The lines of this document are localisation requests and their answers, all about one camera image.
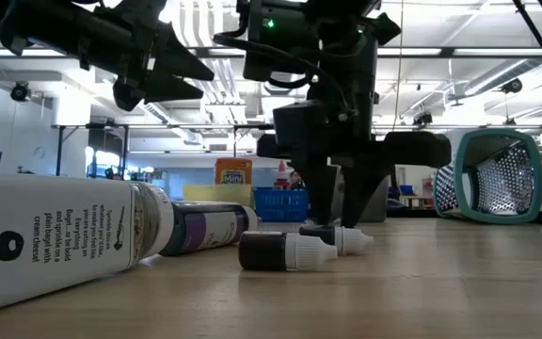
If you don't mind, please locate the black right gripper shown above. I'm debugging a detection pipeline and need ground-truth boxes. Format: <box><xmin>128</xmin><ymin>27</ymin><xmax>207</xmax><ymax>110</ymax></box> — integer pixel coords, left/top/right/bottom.
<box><xmin>256</xmin><ymin>131</ymin><xmax>452</xmax><ymax>230</ymax></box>

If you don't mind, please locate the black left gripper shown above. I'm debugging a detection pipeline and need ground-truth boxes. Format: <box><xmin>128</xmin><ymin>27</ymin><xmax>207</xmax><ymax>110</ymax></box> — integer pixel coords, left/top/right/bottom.
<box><xmin>80</xmin><ymin>21</ymin><xmax>215</xmax><ymax>113</ymax></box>

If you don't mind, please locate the red-label extract bottle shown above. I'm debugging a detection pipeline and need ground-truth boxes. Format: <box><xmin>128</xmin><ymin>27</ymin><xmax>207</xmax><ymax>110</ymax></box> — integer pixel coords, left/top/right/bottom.
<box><xmin>275</xmin><ymin>159</ymin><xmax>291</xmax><ymax>190</ymax></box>

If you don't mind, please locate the orange Mini-Wheats cereal box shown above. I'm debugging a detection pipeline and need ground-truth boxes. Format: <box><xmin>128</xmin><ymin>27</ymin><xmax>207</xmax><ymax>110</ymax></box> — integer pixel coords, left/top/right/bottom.
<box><xmin>214</xmin><ymin>157</ymin><xmax>254</xmax><ymax>186</ymax></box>

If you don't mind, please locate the purple-label dark extract bottle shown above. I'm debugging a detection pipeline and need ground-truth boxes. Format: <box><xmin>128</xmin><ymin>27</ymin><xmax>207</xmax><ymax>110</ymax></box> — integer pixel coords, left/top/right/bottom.
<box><xmin>160</xmin><ymin>201</ymin><xmax>259</xmax><ymax>258</ymax></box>

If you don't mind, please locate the white-label bagel seasoning jar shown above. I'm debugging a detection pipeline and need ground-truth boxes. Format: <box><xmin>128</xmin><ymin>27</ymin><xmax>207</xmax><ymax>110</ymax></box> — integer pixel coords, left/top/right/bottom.
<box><xmin>0</xmin><ymin>169</ymin><xmax>176</xmax><ymax>317</ymax></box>

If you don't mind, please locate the grey translucent plastic bin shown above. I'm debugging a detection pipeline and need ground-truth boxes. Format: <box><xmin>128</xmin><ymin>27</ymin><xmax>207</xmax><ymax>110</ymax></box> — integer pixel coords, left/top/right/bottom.
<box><xmin>331</xmin><ymin>164</ymin><xmax>389</xmax><ymax>223</ymax></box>

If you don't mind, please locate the person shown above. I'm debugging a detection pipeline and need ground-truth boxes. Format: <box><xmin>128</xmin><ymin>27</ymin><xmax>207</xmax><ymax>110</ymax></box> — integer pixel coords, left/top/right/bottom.
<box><xmin>288</xmin><ymin>169</ymin><xmax>306</xmax><ymax>190</ymax></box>

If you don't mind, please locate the small white-capped dropper bottle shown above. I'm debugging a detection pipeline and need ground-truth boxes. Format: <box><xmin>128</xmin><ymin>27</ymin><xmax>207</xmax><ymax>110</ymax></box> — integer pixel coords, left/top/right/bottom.
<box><xmin>297</xmin><ymin>224</ymin><xmax>375</xmax><ymax>257</ymax></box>
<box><xmin>237</xmin><ymin>231</ymin><xmax>339</xmax><ymax>273</ymax></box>

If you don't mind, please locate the blue plastic bin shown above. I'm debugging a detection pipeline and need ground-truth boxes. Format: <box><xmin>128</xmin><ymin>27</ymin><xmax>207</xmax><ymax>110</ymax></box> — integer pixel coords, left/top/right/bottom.
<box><xmin>253</xmin><ymin>188</ymin><xmax>311</xmax><ymax>223</ymax></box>

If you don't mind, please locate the yellow plastic bin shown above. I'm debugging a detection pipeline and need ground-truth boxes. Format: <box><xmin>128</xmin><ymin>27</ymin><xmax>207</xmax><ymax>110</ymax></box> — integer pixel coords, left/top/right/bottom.
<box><xmin>182</xmin><ymin>183</ymin><xmax>256</xmax><ymax>207</ymax></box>

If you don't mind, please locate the overhead beam with light strips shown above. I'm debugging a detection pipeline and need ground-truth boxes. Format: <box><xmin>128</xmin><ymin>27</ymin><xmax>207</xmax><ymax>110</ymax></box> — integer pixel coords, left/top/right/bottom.
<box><xmin>0</xmin><ymin>45</ymin><xmax>542</xmax><ymax>59</ymax></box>

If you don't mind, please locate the teal-framed metal box grater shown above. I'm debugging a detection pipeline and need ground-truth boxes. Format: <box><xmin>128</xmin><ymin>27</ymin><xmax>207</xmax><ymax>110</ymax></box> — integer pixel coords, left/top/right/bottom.
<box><xmin>433</xmin><ymin>128</ymin><xmax>542</xmax><ymax>225</ymax></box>

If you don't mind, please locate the black background workstation frame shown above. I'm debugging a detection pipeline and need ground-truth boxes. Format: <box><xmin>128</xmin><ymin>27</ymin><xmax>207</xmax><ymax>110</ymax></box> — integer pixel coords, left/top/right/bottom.
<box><xmin>52</xmin><ymin>121</ymin><xmax>425</xmax><ymax>178</ymax></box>

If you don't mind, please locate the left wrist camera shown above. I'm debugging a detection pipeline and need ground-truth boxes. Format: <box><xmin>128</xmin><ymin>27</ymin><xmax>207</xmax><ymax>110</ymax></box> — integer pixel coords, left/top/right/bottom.
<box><xmin>110</xmin><ymin>0</ymin><xmax>168</xmax><ymax>29</ymax></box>

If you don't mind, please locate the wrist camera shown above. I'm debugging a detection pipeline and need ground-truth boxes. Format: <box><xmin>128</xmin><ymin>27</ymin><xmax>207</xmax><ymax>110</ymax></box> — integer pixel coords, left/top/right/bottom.
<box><xmin>110</xmin><ymin>0</ymin><xmax>168</xmax><ymax>29</ymax></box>
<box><xmin>273</xmin><ymin>103</ymin><xmax>336</xmax><ymax>152</ymax></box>

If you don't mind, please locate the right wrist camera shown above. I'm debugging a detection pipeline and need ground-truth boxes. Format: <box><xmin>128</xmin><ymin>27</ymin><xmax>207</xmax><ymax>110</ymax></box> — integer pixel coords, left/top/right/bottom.
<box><xmin>273</xmin><ymin>103</ymin><xmax>336</xmax><ymax>152</ymax></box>

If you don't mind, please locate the black ceiling-mounted camera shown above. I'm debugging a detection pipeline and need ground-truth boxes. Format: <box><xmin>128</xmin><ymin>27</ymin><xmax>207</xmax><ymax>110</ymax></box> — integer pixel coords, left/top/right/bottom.
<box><xmin>9</xmin><ymin>81</ymin><xmax>31</xmax><ymax>103</ymax></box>
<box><xmin>412</xmin><ymin>110</ymin><xmax>435</xmax><ymax>128</ymax></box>
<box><xmin>501</xmin><ymin>77</ymin><xmax>524</xmax><ymax>95</ymax></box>

